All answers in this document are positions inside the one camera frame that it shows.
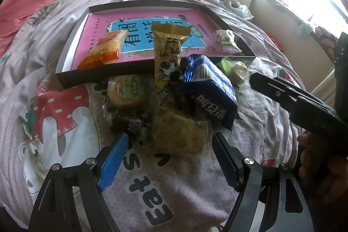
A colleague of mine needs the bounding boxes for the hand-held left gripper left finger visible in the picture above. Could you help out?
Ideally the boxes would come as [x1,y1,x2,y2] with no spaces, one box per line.
[28,132,129,232]

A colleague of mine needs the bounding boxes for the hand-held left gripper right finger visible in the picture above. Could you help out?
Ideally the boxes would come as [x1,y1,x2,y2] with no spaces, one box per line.
[211,132,316,232]

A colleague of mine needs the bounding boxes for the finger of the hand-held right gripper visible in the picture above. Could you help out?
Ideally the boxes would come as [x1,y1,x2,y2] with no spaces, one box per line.
[249,72,335,114]

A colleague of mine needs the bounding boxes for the dark candy packet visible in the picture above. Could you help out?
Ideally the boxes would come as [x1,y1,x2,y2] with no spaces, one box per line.
[110,111,153,140]

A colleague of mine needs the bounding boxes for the green yellow snack packet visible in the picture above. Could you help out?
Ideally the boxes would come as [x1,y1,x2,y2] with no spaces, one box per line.
[219,57,249,86]

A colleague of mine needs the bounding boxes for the clear pastry bag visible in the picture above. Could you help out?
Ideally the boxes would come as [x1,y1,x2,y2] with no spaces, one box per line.
[149,91,208,156]

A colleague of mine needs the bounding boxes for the blue cookie packet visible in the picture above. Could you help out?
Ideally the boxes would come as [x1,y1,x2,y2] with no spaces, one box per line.
[181,54,238,130]

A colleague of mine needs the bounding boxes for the round cake green label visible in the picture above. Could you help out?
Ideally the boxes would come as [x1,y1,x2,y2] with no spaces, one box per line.
[105,75,151,110]

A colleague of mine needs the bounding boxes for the small clear green snack packet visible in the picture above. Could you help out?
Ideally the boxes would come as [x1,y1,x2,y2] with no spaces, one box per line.
[212,29,242,52]

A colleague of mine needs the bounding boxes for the dark cardboard box tray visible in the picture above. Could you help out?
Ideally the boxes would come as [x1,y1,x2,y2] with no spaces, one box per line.
[54,0,256,90]

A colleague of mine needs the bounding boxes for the orange snack packet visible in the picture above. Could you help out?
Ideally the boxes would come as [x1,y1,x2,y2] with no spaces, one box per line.
[77,30,129,71]

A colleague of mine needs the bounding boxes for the long yellow snack packet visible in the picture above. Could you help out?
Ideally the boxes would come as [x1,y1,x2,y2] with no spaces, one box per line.
[151,22,192,90]

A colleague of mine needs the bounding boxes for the person's right hand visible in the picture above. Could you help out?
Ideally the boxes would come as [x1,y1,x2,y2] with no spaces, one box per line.
[297,134,348,204]

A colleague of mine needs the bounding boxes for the red plastic bag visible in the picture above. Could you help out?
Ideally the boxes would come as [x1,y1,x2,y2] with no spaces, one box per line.
[267,32,282,51]

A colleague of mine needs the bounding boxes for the clothes on window ledge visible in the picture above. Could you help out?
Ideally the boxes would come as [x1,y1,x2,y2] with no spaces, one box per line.
[258,0,348,58]

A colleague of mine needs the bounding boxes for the white plastic bag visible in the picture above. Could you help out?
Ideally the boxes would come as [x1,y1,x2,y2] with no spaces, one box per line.
[212,0,252,18]

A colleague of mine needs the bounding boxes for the pink book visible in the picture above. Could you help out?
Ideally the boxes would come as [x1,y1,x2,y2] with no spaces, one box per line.
[72,10,218,71]

